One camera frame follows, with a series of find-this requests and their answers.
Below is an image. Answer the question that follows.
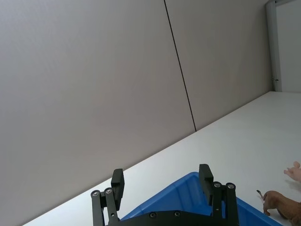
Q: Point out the blue plastic bin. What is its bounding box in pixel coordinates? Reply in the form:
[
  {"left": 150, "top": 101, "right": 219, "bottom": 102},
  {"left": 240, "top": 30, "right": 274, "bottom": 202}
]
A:
[{"left": 120, "top": 171, "right": 285, "bottom": 226}]

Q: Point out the brown toy animal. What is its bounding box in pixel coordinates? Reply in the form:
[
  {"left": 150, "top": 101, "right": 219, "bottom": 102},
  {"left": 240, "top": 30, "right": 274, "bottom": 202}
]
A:
[{"left": 256, "top": 189, "right": 301, "bottom": 226}]

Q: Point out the pink toy animal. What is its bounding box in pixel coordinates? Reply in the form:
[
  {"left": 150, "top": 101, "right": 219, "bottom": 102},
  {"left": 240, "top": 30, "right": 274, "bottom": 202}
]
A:
[{"left": 283, "top": 161, "right": 301, "bottom": 182}]

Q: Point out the grey metal door frame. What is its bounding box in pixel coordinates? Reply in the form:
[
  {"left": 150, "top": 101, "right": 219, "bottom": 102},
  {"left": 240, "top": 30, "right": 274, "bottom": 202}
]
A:
[{"left": 265, "top": 0, "right": 301, "bottom": 92}]

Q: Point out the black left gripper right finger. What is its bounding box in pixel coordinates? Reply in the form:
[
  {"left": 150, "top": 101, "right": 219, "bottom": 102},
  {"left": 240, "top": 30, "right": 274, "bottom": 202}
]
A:
[{"left": 198, "top": 163, "right": 240, "bottom": 226}]

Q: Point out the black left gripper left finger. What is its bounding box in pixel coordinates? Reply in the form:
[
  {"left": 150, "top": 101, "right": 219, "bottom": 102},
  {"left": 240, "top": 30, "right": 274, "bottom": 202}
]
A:
[{"left": 91, "top": 168, "right": 125, "bottom": 226}]

